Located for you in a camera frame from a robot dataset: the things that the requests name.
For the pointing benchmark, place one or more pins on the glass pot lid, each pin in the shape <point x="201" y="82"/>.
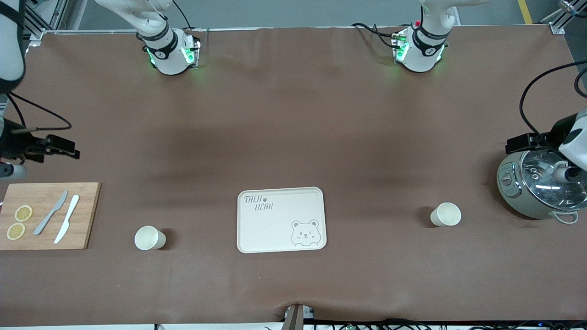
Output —
<point x="541" y="188"/>

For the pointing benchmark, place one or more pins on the grey metal mount bracket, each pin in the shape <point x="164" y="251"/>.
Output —
<point x="296" y="318"/>

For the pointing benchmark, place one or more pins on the green electric cooking pot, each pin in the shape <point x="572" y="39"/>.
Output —
<point x="509" y="195"/>

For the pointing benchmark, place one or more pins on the lemon slice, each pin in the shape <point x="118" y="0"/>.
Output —
<point x="16" y="231"/>
<point x="23" y="213"/>

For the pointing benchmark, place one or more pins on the beige bear print tray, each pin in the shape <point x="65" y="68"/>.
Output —
<point x="275" y="229"/>

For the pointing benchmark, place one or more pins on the white plastic knife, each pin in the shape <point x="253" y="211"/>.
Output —
<point x="73" y="204"/>

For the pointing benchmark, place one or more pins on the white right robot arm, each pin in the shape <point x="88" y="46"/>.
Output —
<point x="167" y="59"/>

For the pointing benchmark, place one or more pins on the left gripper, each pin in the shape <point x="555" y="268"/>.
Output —
<point x="557" y="133"/>

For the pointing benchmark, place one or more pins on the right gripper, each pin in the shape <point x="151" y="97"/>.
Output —
<point x="13" y="143"/>

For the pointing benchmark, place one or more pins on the grey plastic knife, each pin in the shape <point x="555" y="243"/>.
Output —
<point x="58" y="203"/>

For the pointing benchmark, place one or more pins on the wooden cutting board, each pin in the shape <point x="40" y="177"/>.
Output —
<point x="85" y="220"/>

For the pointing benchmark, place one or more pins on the white IKEA cup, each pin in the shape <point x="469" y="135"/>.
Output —
<point x="447" y="214"/>
<point x="146" y="238"/>

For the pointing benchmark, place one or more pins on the aluminium frame profile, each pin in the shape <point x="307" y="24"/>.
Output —
<point x="46" y="18"/>
<point x="562" y="18"/>

